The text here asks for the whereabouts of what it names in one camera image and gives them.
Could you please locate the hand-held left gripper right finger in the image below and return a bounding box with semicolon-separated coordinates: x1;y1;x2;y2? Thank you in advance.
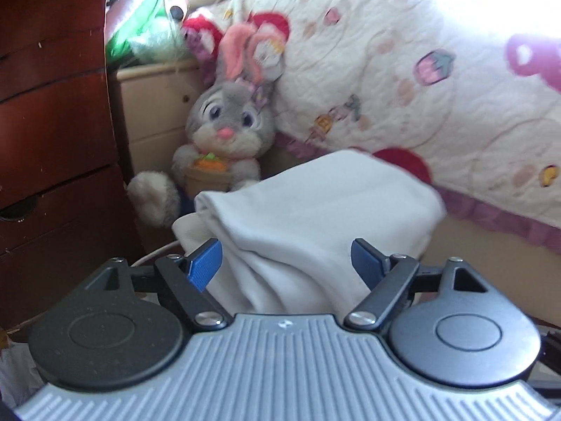
344;238;489;329

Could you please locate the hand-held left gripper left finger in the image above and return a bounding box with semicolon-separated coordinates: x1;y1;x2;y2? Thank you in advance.
90;238;234;330

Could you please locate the white garment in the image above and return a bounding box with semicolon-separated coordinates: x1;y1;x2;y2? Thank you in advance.
172;149;448;317

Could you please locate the grey bunny plush toy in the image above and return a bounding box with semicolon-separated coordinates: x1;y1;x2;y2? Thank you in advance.
127;24;288;229

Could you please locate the beige nightstand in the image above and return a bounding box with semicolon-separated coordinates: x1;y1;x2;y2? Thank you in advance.
115;58;209;178

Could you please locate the dark wooden dresser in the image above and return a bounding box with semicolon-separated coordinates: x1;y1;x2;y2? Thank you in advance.
0;0;152;332

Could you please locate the bear print quilt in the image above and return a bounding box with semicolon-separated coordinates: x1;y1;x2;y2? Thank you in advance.
206;0;561;256

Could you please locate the red plush toy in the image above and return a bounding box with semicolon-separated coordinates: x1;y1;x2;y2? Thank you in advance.
181;14;225;55

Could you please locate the green plastic bag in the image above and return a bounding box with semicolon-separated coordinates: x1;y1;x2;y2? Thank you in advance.
104;0;196;68

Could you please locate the white cable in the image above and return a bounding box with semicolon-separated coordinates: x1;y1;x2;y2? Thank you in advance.
130;239;182;267

